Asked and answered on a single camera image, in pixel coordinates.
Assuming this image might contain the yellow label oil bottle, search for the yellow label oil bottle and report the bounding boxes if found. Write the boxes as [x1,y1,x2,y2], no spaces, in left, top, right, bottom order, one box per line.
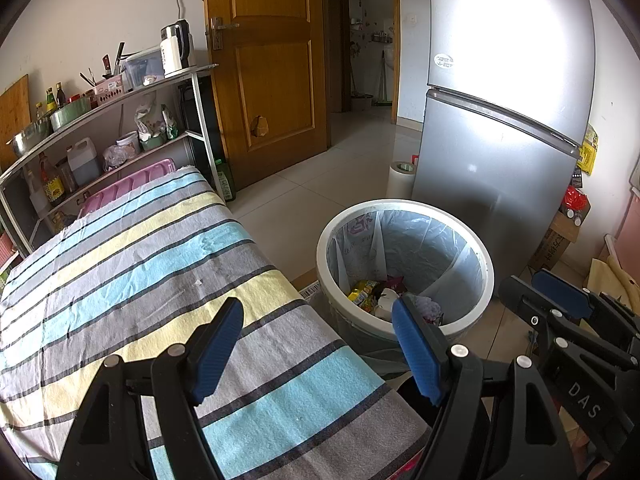
[39,152,67,206]

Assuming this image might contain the yellow paper tag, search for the yellow paper tag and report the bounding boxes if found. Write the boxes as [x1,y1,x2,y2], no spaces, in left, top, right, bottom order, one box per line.
[577,125,600,176]

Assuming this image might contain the white plastic jug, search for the white plastic jug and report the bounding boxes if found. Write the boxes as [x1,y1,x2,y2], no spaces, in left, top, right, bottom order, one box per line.
[66,137,101,186]

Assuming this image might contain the cardboard box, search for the cardboard box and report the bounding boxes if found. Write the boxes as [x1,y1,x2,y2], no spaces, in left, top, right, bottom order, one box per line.
[530,210,583,276]

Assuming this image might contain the steel basin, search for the steel basin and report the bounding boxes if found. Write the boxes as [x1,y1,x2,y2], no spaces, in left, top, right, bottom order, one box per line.
[6,117,53,157]

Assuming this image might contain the silver refrigerator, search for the silver refrigerator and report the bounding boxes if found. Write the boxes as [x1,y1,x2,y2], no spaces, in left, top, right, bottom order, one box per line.
[411,0,596,273]

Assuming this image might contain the clear plastic bag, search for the clear plastic bag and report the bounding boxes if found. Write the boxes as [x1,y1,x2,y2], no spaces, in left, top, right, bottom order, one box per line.
[102,142,131,173]

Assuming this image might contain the pink utensil basket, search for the pink utensil basket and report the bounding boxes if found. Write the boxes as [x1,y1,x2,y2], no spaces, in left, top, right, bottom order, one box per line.
[92,74,126,107]

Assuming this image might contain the striped bed sheet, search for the striped bed sheet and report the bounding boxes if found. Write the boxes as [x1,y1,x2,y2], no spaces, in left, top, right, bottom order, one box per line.
[0,166,433,480]

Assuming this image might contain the clear plastic bottle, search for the clear plastic bottle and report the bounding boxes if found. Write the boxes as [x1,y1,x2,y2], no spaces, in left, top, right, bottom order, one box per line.
[22,170,51,218]

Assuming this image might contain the wooden door frame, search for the wooden door frame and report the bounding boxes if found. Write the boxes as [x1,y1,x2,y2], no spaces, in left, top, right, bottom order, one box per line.
[325,0,401,126]

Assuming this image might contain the white electric kettle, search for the white electric kettle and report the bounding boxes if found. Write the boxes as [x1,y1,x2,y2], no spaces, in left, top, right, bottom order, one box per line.
[160,20,196,78]

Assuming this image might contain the bamboo cutting board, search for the bamboo cutting board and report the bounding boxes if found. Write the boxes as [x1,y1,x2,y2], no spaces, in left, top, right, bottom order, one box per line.
[0,74,32,173]

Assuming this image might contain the pink plastic basket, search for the pink plastic basket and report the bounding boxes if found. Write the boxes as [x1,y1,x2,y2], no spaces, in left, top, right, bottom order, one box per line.
[77,157,177,221]

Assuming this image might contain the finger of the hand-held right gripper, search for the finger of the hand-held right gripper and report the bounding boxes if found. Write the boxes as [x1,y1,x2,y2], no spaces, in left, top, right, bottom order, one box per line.
[531,269,640,346]
[497,275,640,368]

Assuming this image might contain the clear storage box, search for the clear storage box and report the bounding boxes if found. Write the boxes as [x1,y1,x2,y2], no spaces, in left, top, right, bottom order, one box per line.
[122,46,166,90]

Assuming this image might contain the green detergent bottle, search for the green detergent bottle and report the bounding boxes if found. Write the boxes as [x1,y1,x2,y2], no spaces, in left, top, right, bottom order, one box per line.
[214,159,237,203]

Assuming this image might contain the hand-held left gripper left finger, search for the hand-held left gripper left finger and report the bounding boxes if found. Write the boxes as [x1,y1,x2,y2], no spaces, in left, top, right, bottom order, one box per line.
[56,296,245,480]

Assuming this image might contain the pink board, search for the pink board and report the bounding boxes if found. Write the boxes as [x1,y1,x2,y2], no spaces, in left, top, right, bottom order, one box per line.
[615,195,640,261]

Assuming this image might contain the metal shelf rack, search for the metal shelf rack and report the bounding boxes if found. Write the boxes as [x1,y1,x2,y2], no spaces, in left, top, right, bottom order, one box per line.
[0,63,226,256]

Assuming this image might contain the white plastic bag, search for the white plastic bag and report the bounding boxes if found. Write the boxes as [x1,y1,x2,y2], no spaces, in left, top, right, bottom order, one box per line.
[132,102,166,143]

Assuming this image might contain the wooden door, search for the wooden door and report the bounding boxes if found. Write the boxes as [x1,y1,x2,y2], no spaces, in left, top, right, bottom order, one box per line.
[202,0,331,191]

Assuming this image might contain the white round waste bin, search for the white round waste bin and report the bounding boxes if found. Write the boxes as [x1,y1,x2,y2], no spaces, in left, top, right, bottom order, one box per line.
[316,199,496,343]

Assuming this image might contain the white paper roll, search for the white paper roll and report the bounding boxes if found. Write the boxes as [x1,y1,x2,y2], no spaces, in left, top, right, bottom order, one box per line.
[387,161,416,201]

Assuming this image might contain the green food packet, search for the green food packet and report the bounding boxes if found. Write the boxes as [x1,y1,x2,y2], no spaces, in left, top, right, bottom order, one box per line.
[161,105,179,141]

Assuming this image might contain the small pink basket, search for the small pink basket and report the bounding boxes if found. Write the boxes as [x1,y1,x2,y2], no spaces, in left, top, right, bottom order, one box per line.
[0,234,20,268]

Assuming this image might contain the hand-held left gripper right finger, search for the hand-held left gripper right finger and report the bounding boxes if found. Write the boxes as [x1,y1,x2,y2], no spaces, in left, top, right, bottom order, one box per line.
[391,292,576,480]

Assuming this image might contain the beige cloth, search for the beige cloth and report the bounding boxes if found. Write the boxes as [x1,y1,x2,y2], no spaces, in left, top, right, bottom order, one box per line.
[587,255,640,311]

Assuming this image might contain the green basin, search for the green basin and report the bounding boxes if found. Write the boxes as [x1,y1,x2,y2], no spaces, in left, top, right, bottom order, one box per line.
[49,96,93,132]

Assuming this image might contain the metal door handle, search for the metal door handle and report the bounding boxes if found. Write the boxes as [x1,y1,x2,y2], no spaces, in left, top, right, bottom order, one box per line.
[210,16,241,51]

